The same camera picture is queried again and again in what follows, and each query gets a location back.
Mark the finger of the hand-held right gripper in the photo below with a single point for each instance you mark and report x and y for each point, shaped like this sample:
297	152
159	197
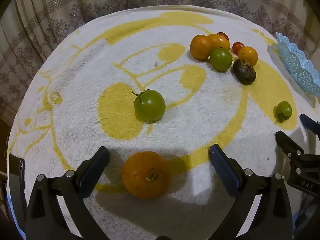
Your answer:
287	143
308	123

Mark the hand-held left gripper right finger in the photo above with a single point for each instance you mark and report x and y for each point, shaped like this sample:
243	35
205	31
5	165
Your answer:
225	170

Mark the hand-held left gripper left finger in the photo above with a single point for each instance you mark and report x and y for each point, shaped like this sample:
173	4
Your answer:
96	170

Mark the small green tomato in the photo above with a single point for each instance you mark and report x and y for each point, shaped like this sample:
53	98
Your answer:
283	110

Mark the large orange with stem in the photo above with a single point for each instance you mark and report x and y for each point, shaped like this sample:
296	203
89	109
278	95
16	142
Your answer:
146	175

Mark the light blue plastic basket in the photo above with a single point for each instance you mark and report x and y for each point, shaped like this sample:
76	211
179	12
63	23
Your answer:
297	62

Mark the dark wrinkled passion fruit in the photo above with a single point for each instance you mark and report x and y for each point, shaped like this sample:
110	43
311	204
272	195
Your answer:
244	71

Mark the green tomato with long stem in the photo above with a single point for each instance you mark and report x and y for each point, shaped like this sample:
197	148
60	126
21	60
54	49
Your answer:
149	106

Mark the round orange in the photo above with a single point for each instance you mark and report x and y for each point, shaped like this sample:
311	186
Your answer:
199	47
220	40

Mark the white and yellow towel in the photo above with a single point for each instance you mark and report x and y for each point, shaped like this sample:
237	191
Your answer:
75	117

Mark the small orange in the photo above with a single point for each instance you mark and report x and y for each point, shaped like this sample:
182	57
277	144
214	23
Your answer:
248	55

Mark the red cherry tomato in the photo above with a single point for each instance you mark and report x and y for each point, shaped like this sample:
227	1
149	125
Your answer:
223	35
238	47

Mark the beige patterned curtain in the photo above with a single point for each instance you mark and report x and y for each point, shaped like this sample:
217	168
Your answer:
37	30

